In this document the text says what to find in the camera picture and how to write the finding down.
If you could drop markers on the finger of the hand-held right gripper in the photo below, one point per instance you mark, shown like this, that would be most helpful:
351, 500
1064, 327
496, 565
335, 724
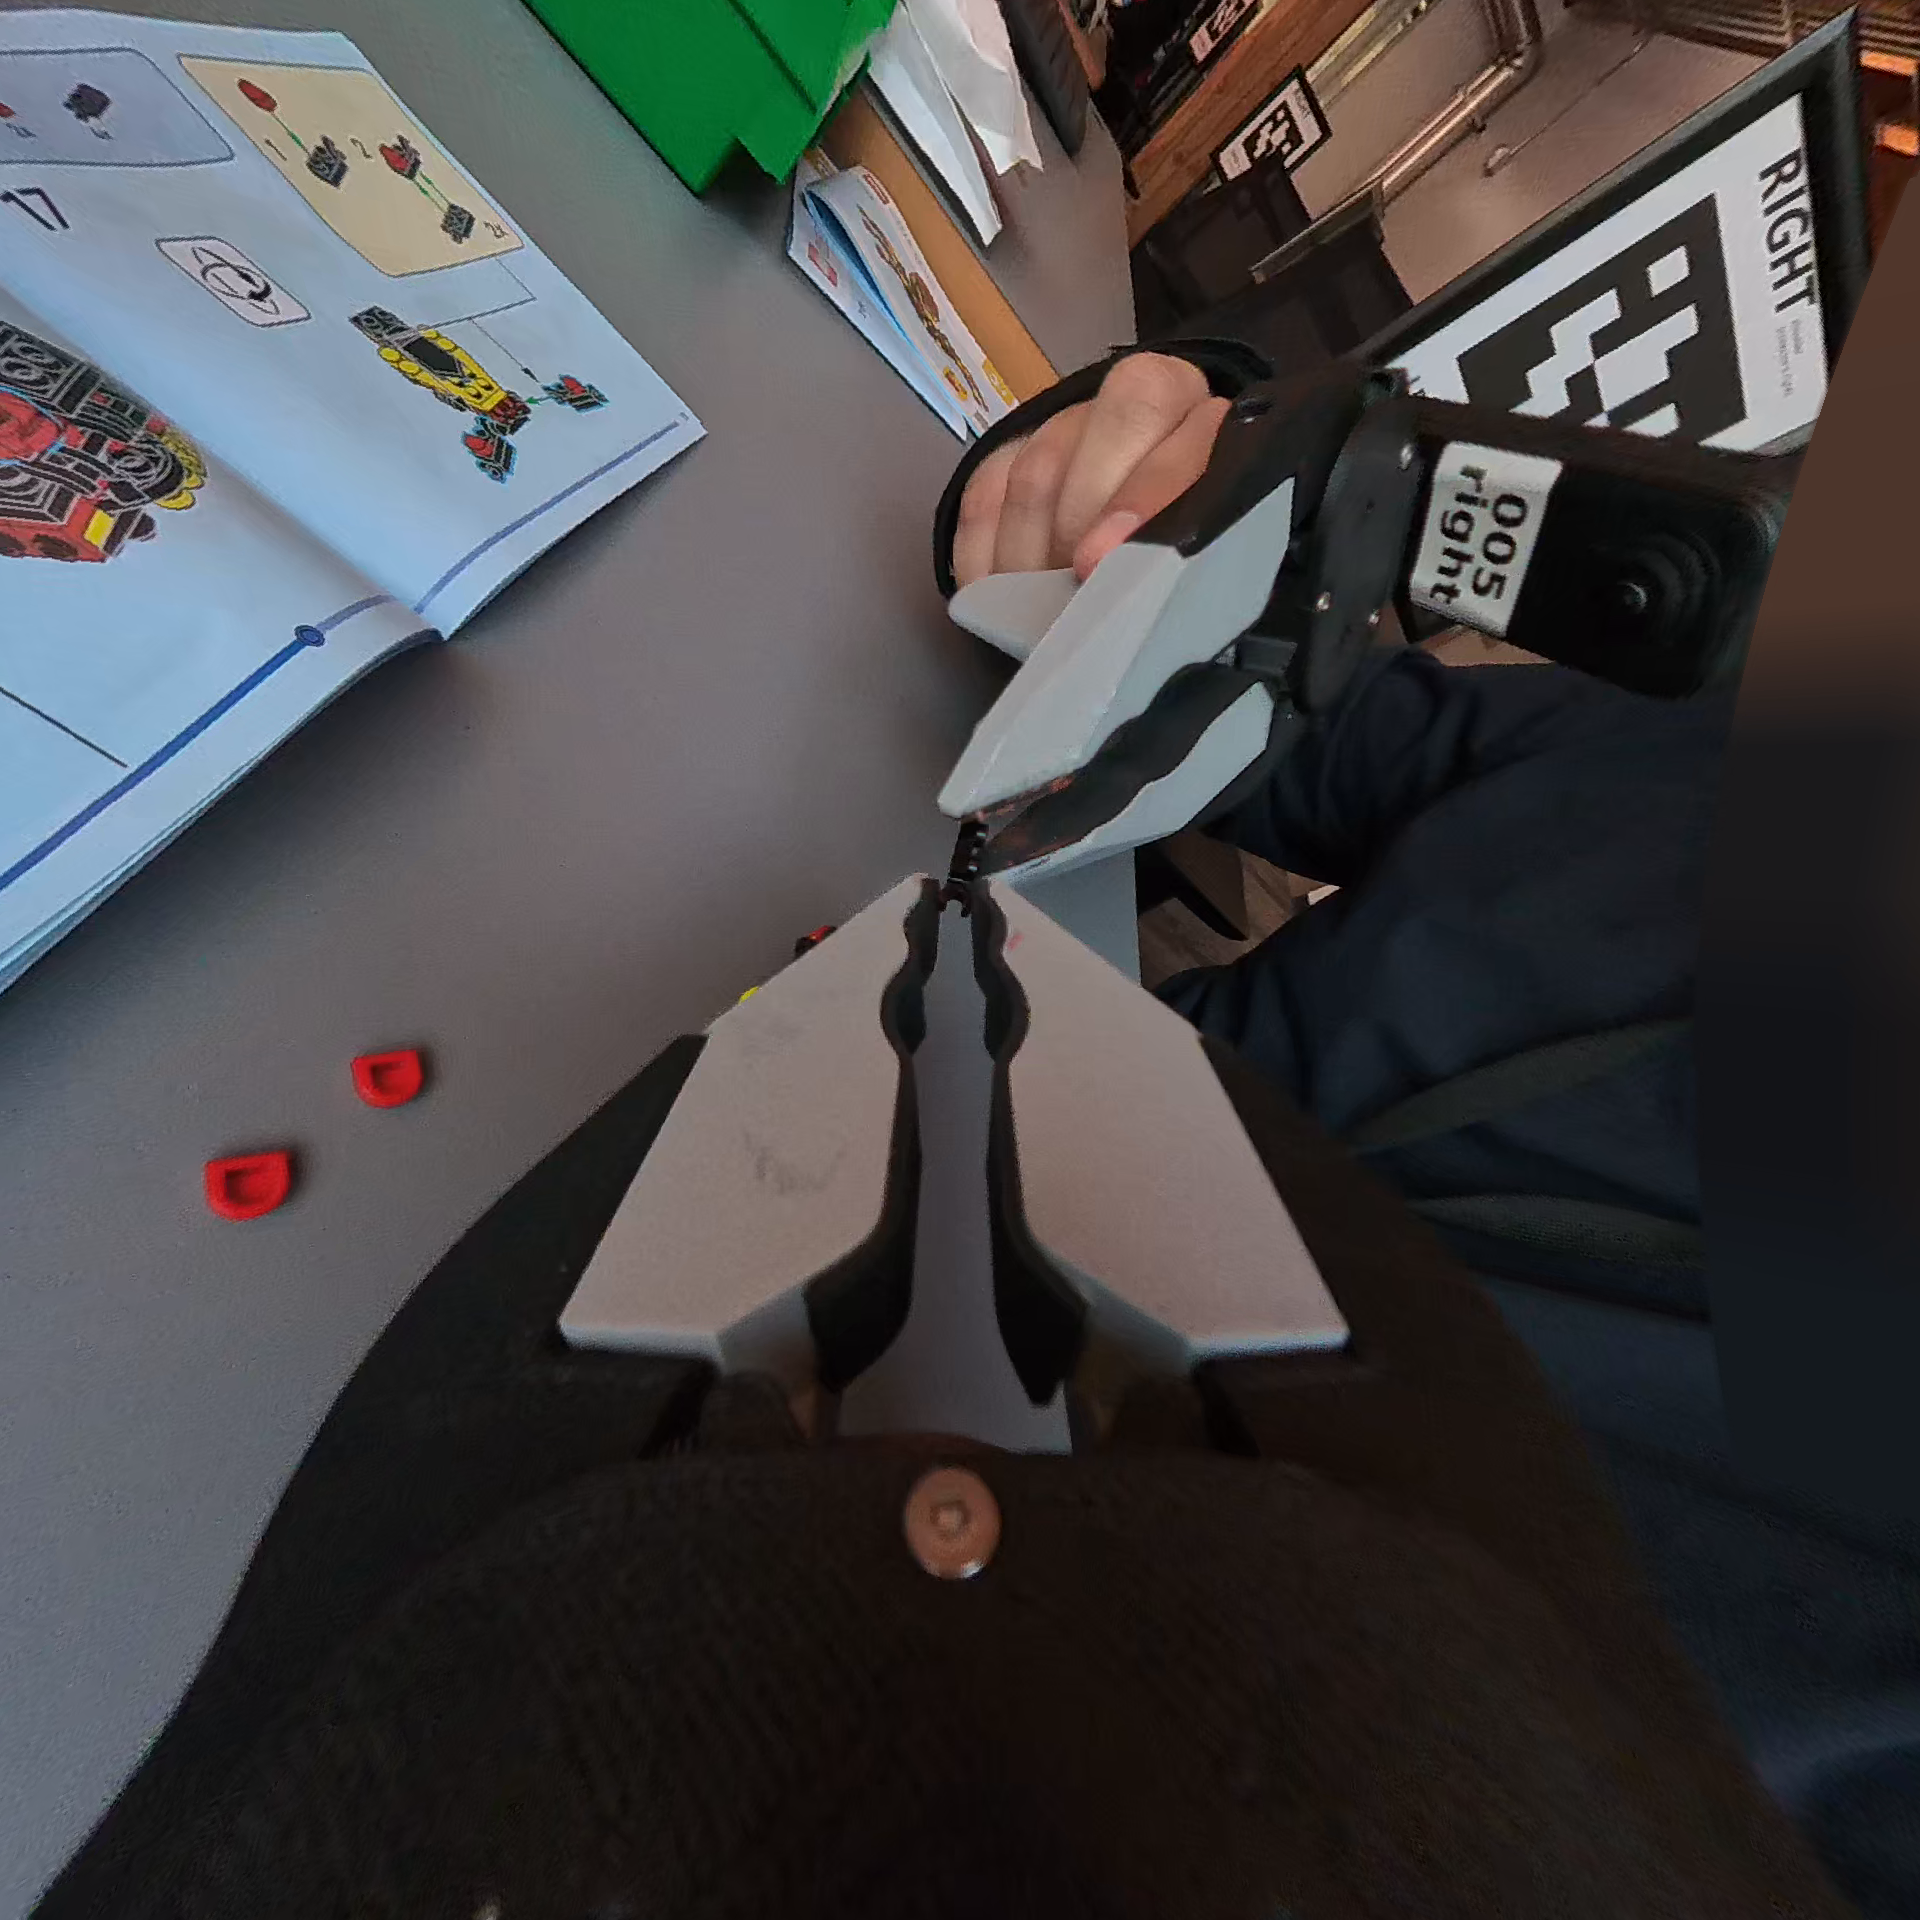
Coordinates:
1185, 781
1111, 661

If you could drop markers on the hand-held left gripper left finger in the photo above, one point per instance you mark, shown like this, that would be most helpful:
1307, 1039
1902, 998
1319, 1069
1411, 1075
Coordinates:
750, 1185

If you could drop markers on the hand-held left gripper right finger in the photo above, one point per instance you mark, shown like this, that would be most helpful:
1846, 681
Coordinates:
1171, 1185

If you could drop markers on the black lego piece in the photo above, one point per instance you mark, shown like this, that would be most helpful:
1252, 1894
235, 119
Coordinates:
968, 870

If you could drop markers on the yellow red black lego model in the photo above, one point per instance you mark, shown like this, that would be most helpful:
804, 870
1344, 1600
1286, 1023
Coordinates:
812, 943

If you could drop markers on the person's right forearm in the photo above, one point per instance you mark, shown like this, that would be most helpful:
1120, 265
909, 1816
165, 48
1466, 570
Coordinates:
1501, 841

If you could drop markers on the red lego piece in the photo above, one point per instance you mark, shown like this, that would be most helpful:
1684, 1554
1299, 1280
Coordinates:
249, 1183
386, 1076

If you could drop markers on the thin lego instruction booklet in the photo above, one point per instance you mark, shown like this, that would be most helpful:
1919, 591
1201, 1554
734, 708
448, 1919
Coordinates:
901, 284

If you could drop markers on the open lego instruction booklet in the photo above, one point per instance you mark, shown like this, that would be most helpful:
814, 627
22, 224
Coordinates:
300, 570

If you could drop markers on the person's right hand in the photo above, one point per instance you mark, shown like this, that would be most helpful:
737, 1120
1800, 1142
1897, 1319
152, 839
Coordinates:
1080, 465

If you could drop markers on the black framed marker board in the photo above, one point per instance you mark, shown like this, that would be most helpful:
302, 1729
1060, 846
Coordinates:
1651, 301

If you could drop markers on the small marker sign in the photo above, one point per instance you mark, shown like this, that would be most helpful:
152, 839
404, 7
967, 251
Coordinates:
1274, 128

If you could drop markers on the white plastic bag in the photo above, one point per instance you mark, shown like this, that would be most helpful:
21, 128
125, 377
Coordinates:
944, 104

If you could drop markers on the green plastic bin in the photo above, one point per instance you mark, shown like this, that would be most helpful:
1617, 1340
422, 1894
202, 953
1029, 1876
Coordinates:
705, 74

